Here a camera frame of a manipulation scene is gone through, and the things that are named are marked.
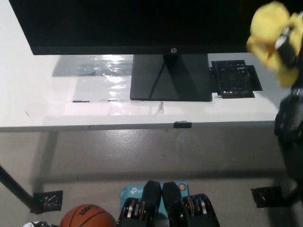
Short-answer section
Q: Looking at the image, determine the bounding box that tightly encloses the orange basketball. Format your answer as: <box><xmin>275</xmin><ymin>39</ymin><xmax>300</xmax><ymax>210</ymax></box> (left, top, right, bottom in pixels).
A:
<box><xmin>59</xmin><ymin>204</ymin><xmax>117</xmax><ymax>227</ymax></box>

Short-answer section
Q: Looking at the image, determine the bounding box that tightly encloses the yellow microfiber cloth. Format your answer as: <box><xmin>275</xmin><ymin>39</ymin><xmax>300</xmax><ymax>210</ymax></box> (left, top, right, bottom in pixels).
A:
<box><xmin>246</xmin><ymin>1</ymin><xmax>303</xmax><ymax>88</ymax></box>

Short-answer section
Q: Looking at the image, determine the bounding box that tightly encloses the short black tape piece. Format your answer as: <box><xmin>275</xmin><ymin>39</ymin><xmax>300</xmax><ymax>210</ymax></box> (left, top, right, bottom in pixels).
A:
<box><xmin>173</xmin><ymin>120</ymin><xmax>192</xmax><ymax>130</ymax></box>

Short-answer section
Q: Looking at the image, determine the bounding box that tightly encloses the teal tp-link box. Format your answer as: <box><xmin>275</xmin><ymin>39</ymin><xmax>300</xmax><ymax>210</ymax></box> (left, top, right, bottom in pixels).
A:
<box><xmin>119</xmin><ymin>181</ymin><xmax>191</xmax><ymax>220</ymax></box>

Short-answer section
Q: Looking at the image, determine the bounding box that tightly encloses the black HP monitor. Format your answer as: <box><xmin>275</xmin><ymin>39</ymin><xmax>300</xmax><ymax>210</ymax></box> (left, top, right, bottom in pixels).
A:
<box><xmin>8</xmin><ymin>0</ymin><xmax>303</xmax><ymax>102</ymax></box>

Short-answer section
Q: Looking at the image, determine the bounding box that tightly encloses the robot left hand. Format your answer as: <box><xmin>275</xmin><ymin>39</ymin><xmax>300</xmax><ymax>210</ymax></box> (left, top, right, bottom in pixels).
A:
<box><xmin>22</xmin><ymin>220</ymin><xmax>55</xmax><ymax>227</ymax></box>

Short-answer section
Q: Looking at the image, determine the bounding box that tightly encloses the clear plastic film sheet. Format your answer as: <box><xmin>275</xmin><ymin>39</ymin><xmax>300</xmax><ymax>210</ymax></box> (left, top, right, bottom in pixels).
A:
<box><xmin>52</xmin><ymin>54</ymin><xmax>134</xmax><ymax>102</ymax></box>

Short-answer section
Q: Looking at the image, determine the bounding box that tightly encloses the black desk leg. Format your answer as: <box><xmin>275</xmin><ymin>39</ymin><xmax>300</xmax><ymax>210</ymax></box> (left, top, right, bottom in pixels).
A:
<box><xmin>0</xmin><ymin>163</ymin><xmax>41</xmax><ymax>215</ymax></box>

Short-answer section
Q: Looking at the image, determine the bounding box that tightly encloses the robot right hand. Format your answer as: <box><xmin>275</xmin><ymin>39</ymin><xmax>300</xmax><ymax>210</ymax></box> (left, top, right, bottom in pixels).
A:
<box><xmin>274</xmin><ymin>26</ymin><xmax>301</xmax><ymax>69</ymax></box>

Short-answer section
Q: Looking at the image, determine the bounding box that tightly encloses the torn clear tape piece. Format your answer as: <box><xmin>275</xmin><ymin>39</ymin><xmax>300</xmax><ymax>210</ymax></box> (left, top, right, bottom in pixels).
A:
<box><xmin>153</xmin><ymin>101</ymin><xmax>165</xmax><ymax>116</ymax></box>

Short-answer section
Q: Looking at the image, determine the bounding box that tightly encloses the black tape floor marker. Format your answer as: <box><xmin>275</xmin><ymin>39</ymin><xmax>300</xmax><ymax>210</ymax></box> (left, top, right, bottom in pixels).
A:
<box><xmin>32</xmin><ymin>190</ymin><xmax>64</xmax><ymax>212</ymax></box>
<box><xmin>250</xmin><ymin>186</ymin><xmax>284</xmax><ymax>209</ymax></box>

